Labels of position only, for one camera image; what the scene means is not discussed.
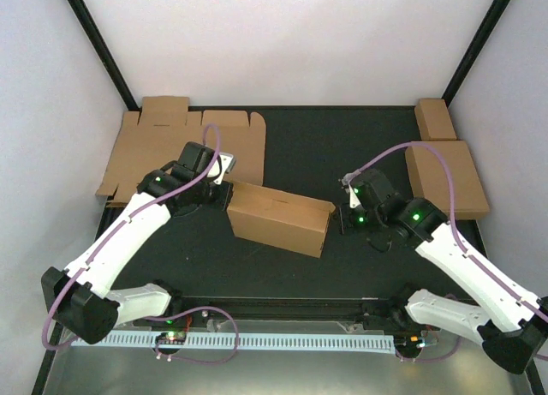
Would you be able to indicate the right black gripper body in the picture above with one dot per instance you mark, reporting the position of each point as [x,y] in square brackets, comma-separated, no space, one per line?
[370,224]

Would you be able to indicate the large folded cardboard box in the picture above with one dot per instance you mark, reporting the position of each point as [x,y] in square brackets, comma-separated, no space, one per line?
[428,180]

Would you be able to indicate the flat cardboard blank stack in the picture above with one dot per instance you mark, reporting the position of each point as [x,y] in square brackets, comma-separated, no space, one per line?
[156,135]

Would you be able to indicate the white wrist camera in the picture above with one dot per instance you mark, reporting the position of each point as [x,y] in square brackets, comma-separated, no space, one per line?
[346,182]
[224,165]

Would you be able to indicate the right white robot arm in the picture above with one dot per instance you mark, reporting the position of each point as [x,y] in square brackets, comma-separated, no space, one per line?
[508,321]

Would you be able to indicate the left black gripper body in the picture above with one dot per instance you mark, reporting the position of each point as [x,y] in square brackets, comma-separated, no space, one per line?
[221,201]

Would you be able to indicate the left black frame post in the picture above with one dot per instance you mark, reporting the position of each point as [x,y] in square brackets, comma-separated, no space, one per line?
[84,16]

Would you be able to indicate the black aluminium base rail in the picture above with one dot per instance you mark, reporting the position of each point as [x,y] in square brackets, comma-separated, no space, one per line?
[373,313]

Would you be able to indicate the right black frame post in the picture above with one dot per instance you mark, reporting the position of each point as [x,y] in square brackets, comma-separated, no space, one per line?
[475,47]

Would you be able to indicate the black frame post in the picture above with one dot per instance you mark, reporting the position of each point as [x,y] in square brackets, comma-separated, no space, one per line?
[84,16]
[475,47]

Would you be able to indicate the small folded cardboard box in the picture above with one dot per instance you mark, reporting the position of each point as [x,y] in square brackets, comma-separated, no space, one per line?
[433,120]

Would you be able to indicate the white slotted cable duct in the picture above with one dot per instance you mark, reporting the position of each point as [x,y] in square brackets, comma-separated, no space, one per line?
[250,341]

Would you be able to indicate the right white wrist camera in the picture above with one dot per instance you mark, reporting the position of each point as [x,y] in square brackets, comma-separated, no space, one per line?
[346,182]

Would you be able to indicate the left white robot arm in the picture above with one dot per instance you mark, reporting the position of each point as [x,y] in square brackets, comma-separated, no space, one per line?
[80,297]

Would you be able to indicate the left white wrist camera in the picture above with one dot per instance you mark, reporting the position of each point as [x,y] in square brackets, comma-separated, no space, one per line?
[224,165]

